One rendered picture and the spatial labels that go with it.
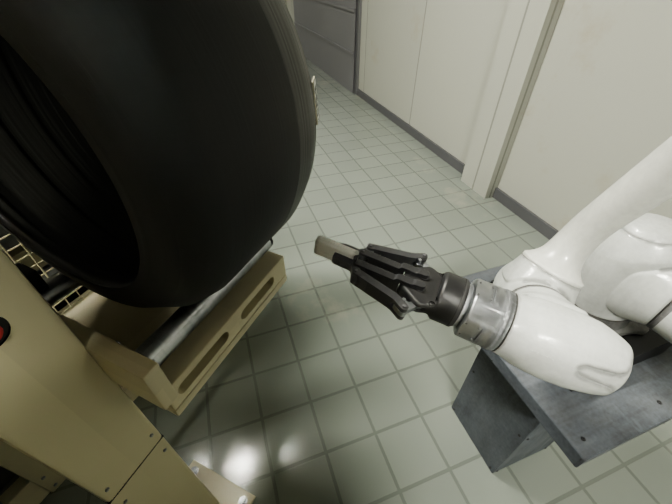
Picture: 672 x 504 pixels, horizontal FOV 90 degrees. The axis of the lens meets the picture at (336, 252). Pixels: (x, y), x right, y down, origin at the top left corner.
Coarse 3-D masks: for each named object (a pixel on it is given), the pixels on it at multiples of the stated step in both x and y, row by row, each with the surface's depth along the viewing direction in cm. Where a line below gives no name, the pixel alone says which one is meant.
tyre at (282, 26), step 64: (0, 0) 25; (64, 0) 25; (128, 0) 26; (192, 0) 30; (256, 0) 37; (0, 64) 59; (64, 64) 27; (128, 64) 27; (192, 64) 30; (256, 64) 36; (0, 128) 61; (64, 128) 70; (128, 128) 29; (192, 128) 31; (256, 128) 37; (0, 192) 60; (64, 192) 68; (128, 192) 34; (192, 192) 34; (256, 192) 40; (64, 256) 57; (128, 256) 68; (192, 256) 39
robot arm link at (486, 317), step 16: (480, 288) 46; (496, 288) 46; (480, 304) 44; (496, 304) 44; (512, 304) 44; (464, 320) 45; (480, 320) 44; (496, 320) 44; (512, 320) 43; (464, 336) 47; (480, 336) 45; (496, 336) 44
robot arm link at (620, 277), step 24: (648, 216) 67; (624, 240) 66; (648, 240) 63; (600, 264) 70; (624, 264) 66; (648, 264) 63; (600, 288) 71; (624, 288) 67; (648, 288) 64; (600, 312) 74; (624, 312) 70; (648, 312) 66
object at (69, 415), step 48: (0, 288) 37; (48, 336) 44; (0, 384) 40; (48, 384) 45; (96, 384) 52; (0, 432) 42; (48, 432) 47; (96, 432) 55; (144, 432) 65; (96, 480) 58; (144, 480) 69; (192, 480) 86
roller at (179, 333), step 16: (272, 240) 75; (256, 256) 70; (240, 272) 67; (224, 288) 63; (192, 304) 59; (208, 304) 60; (176, 320) 56; (192, 320) 57; (160, 336) 54; (176, 336) 55; (144, 352) 51; (160, 352) 53
